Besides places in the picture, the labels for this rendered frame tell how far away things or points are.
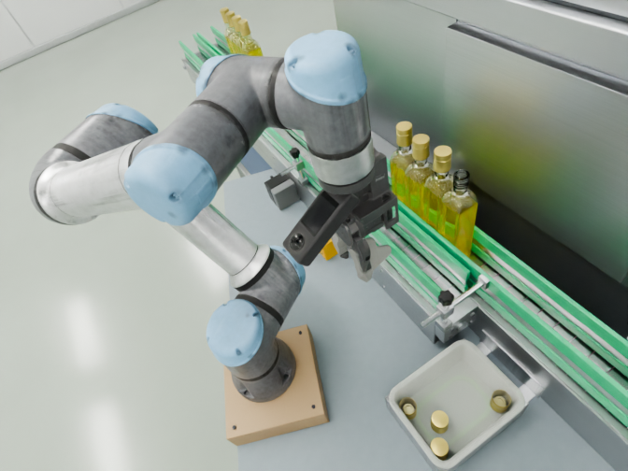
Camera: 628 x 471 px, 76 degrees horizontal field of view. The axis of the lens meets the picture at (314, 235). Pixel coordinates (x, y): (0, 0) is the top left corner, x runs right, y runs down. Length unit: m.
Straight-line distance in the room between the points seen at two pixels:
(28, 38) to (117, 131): 5.70
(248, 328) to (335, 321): 0.35
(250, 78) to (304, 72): 0.08
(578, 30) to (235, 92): 0.51
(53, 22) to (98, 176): 5.93
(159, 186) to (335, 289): 0.83
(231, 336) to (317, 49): 0.56
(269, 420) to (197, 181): 0.68
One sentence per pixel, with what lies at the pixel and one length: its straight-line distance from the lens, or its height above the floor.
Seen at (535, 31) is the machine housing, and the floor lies 1.36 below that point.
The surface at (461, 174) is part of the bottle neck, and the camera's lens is 0.84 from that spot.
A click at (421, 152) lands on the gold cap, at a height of 1.14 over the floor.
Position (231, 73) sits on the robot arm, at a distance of 0.46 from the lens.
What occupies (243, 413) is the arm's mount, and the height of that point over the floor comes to 0.82.
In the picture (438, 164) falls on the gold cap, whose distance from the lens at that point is 0.85.
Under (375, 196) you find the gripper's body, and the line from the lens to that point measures 0.55.
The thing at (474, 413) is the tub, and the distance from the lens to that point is 0.99.
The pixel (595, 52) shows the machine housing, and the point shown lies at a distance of 0.75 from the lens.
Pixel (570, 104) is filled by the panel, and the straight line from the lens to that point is 0.79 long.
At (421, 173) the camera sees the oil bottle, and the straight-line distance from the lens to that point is 0.91.
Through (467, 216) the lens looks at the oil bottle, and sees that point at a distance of 0.89.
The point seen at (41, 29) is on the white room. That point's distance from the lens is 6.44.
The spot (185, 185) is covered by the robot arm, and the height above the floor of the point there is 1.49.
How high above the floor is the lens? 1.71
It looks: 49 degrees down
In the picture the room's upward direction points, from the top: 18 degrees counter-clockwise
